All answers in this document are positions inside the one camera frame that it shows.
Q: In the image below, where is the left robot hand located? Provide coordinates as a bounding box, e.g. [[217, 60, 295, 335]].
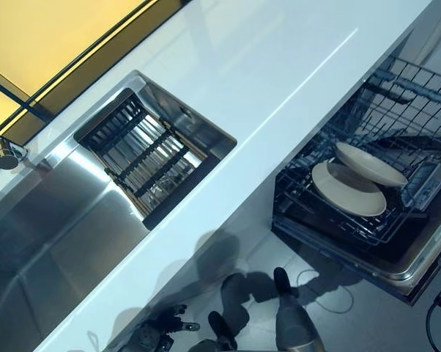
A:
[[157, 303, 201, 352]]

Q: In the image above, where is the beige round plate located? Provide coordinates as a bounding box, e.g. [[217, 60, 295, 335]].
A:
[[311, 161, 388, 217], [333, 141, 410, 188]]

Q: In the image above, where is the white glossy cabinet door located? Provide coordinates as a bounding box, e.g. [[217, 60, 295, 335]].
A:
[[103, 216, 280, 352]]

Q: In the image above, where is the black robot foot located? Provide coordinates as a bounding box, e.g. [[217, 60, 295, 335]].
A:
[[273, 266, 292, 300], [207, 310, 239, 350]]

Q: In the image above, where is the white robot leg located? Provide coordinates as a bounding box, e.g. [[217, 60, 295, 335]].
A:
[[275, 295, 326, 352]]

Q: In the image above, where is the stainless steel sink basin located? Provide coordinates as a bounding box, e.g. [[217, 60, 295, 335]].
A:
[[0, 69, 238, 352]]

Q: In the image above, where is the black dish drying rack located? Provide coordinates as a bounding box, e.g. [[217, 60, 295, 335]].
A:
[[73, 87, 221, 231]]

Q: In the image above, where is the chrome pull-down kitchen faucet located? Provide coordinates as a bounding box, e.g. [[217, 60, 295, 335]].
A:
[[0, 130, 30, 170]]

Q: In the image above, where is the thin white floor cable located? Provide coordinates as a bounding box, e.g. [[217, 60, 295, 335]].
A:
[[296, 268, 355, 315]]

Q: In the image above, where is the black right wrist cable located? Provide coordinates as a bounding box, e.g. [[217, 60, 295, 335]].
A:
[[425, 287, 441, 352]]

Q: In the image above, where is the dark wire dishwasher rack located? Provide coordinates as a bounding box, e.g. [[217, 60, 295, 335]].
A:
[[273, 54, 441, 247]]

